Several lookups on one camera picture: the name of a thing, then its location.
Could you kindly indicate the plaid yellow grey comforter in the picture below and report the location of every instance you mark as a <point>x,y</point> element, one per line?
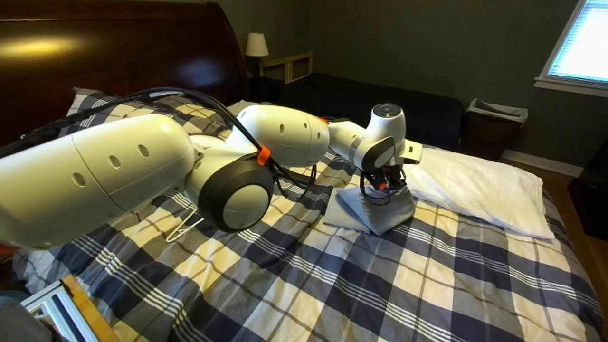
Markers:
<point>380,285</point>

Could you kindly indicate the grey rounded object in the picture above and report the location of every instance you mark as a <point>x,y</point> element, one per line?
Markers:
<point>19,319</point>

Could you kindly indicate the white bed pillow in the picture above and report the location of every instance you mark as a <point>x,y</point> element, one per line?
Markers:
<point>480,190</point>

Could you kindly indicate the light wooden shelf unit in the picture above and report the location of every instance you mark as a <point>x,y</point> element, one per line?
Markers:
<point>286,66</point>

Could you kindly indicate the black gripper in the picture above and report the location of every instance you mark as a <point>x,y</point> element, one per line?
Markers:
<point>387,173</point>

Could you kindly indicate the light grey folded towel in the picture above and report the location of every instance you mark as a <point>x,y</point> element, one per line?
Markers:
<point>338,211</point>

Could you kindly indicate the table lamp with white shade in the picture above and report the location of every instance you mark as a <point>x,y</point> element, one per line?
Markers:
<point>256,47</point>

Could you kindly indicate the plaid pillow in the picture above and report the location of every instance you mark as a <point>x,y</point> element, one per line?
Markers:
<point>87,100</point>

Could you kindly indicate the wooden board edge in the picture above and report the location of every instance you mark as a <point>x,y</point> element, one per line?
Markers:
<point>87,309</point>

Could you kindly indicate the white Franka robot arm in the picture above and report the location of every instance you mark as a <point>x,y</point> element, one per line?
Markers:
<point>125,163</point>

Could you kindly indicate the black chest of drawers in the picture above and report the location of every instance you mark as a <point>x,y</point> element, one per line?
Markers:
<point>590,190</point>

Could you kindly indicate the dark bin with pale liner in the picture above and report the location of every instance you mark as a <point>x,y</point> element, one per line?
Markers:
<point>494,125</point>

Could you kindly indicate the bright window with white frame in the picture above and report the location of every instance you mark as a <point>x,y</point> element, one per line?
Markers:
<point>579,43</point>

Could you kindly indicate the dark wooden headboard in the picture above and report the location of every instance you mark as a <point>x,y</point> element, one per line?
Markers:
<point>114,49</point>

